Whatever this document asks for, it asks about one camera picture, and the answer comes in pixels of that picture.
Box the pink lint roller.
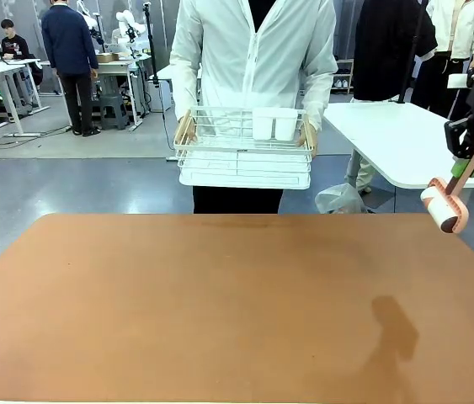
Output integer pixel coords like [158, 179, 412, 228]
[419, 142, 471, 235]

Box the white cutlery holder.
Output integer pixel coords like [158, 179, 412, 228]
[252, 106, 299, 142]

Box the white dish drying rack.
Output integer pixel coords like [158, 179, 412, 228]
[178, 149, 313, 191]

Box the white wire dish rack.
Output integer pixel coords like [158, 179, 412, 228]
[173, 105, 318, 180]

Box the person's left forearm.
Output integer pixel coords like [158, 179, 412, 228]
[301, 54, 339, 133]

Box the person's right forearm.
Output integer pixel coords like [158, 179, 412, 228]
[169, 50, 203, 124]

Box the person's left hand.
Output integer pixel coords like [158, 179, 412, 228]
[296, 120, 320, 159]

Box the person's right hand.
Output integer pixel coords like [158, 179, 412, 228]
[175, 111, 199, 145]

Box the white table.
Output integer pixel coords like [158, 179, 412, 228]
[322, 100, 474, 189]

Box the person in white top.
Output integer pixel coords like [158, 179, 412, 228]
[408, 0, 474, 120]

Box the black stand pole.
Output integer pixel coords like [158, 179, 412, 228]
[395, 0, 428, 105]

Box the white table leg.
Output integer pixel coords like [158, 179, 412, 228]
[344, 147, 375, 194]

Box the black hanging garment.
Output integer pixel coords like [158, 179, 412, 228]
[351, 0, 439, 103]

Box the white shoe rack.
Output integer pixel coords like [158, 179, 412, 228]
[332, 58, 355, 96]

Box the clear plastic bag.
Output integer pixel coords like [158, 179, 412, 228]
[314, 182, 369, 215]

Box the person in white jacket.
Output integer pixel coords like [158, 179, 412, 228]
[169, 0, 339, 215]

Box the black tripod pole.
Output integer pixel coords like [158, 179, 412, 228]
[142, 1, 161, 88]

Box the white desk with box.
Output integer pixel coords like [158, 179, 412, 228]
[38, 57, 154, 132]

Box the grey plastic stool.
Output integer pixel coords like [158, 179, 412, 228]
[98, 93, 130, 132]

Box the standing person in navy jacket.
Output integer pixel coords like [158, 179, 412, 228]
[40, 0, 103, 138]

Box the seated person in black shirt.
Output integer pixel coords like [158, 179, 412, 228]
[0, 18, 45, 86]

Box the black floor cable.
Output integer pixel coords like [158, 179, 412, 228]
[0, 124, 74, 151]

